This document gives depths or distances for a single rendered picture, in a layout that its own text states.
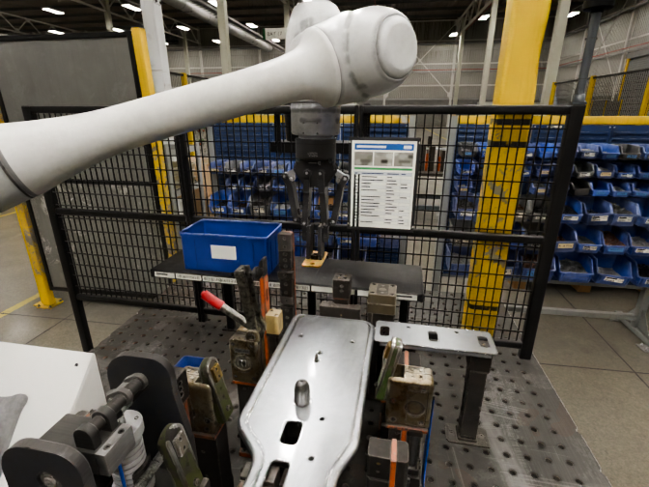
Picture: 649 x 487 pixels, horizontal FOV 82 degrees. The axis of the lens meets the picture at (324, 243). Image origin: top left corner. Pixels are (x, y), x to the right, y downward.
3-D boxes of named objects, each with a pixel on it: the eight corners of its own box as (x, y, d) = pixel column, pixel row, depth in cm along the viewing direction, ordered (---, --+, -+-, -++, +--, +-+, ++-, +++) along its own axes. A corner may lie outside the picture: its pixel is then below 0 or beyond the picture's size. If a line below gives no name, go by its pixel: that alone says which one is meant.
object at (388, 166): (413, 233, 126) (421, 137, 116) (347, 228, 131) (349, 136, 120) (412, 231, 128) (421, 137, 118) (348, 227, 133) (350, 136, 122)
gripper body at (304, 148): (287, 137, 67) (288, 188, 70) (334, 138, 65) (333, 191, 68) (298, 134, 74) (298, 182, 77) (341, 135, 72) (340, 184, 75)
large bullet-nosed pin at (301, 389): (308, 414, 72) (307, 386, 70) (293, 412, 73) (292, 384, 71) (312, 402, 75) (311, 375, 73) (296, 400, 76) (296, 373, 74)
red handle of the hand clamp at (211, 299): (258, 333, 83) (199, 293, 83) (253, 340, 84) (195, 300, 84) (265, 324, 87) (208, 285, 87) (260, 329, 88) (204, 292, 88)
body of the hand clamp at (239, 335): (264, 461, 95) (255, 342, 83) (239, 456, 96) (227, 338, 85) (271, 442, 100) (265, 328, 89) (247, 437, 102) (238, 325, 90)
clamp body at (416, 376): (427, 524, 81) (444, 392, 69) (372, 512, 83) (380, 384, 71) (425, 484, 89) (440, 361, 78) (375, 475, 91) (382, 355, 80)
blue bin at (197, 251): (269, 275, 121) (267, 238, 117) (183, 269, 127) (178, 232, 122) (284, 257, 137) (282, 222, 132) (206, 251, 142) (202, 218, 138)
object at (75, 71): (196, 312, 302) (159, 30, 235) (187, 322, 289) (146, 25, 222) (49, 300, 322) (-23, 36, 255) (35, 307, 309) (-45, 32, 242)
